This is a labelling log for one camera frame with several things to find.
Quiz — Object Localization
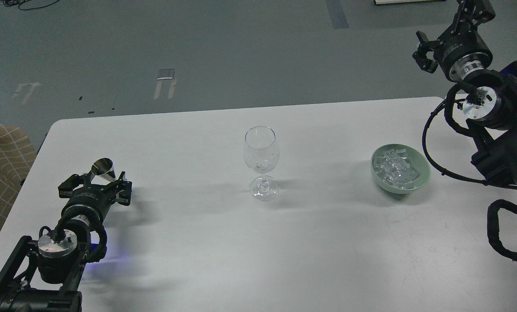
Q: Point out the black floor cables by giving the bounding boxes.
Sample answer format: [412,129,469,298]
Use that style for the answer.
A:
[0,0,60,19]

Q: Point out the green bowl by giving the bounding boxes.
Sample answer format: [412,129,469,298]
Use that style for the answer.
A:
[369,143,431,194]

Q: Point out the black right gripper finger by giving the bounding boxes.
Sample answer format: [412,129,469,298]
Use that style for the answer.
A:
[412,31,443,73]
[447,0,496,39]

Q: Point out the clear ice cubes pile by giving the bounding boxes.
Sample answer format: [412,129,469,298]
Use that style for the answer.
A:
[372,149,420,190]

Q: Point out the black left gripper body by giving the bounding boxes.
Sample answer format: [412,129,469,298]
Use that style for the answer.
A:
[62,186,116,224]

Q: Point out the steel double jigger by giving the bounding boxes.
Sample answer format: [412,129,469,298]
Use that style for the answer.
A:
[90,158,116,182]

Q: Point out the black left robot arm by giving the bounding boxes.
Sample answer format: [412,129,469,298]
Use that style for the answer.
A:
[0,172,132,312]

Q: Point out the clear wine glass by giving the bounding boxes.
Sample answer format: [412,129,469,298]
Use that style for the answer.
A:
[243,126,280,201]

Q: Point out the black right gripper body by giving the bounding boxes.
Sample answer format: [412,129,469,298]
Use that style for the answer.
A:
[433,24,493,82]

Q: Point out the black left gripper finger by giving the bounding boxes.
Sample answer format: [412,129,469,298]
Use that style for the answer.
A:
[58,172,94,198]
[99,171,132,206]

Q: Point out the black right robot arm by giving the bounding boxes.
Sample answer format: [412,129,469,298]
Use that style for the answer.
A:
[412,0,517,261]

